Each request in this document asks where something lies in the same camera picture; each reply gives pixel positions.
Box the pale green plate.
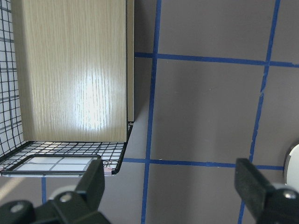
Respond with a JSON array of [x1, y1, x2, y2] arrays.
[[283, 143, 299, 189]]

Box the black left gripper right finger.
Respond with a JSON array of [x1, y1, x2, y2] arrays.
[[234, 158, 299, 224]]

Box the wooden wire-mesh shelf box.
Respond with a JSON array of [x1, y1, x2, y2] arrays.
[[0, 0, 134, 177]]

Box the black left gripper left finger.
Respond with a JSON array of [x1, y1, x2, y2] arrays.
[[0, 159, 110, 224]]

